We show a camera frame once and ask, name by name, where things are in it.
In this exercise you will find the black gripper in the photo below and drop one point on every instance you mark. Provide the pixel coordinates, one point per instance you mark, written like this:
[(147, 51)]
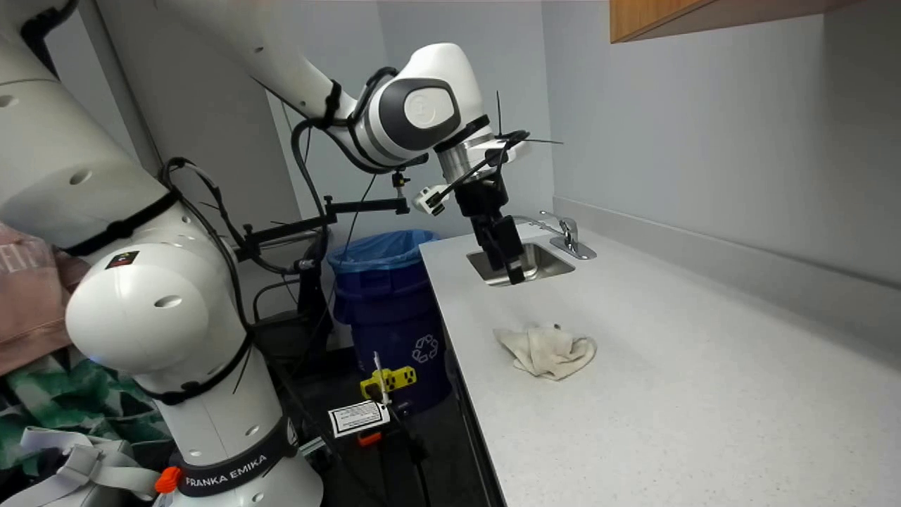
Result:
[(483, 202)]

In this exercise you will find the cream cleaning cloth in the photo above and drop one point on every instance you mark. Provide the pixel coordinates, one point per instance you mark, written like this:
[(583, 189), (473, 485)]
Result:
[(549, 352)]

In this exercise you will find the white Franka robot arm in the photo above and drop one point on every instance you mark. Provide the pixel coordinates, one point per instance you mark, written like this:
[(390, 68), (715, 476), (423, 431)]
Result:
[(142, 310)]

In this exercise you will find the steel sink basin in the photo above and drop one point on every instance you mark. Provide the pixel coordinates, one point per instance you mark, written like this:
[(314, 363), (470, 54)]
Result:
[(544, 264)]

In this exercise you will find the chrome faucet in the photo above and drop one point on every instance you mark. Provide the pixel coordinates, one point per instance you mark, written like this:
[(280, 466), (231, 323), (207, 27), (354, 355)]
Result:
[(568, 240)]

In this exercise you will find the blue recycling bin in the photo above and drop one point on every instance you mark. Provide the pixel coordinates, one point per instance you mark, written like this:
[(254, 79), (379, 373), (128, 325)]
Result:
[(390, 310)]

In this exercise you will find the white speckled rod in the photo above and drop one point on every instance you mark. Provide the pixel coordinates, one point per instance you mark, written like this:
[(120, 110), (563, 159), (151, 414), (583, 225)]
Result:
[(379, 362)]

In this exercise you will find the white printed label card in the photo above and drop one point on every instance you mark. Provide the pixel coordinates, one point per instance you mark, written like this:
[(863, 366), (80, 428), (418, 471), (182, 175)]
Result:
[(359, 418)]

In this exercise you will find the orange and black clamp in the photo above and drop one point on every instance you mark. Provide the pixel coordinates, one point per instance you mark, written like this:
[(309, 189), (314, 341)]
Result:
[(369, 437)]

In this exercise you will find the orange round knob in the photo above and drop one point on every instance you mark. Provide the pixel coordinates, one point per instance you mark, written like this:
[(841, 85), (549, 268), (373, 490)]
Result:
[(166, 479)]

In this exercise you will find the green patterned fabric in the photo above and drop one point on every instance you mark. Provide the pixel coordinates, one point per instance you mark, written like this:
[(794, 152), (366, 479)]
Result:
[(66, 403)]

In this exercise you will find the person in pink hoodie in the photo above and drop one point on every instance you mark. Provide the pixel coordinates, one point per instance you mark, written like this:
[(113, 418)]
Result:
[(30, 300)]

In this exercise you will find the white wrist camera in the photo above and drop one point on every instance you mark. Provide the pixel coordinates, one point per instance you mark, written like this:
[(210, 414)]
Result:
[(435, 197)]

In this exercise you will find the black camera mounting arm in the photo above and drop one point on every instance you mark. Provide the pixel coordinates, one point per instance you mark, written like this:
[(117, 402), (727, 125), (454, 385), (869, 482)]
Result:
[(361, 207)]

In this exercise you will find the wooden wall cabinet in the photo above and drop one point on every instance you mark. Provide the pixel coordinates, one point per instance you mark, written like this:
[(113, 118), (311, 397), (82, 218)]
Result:
[(676, 16)]

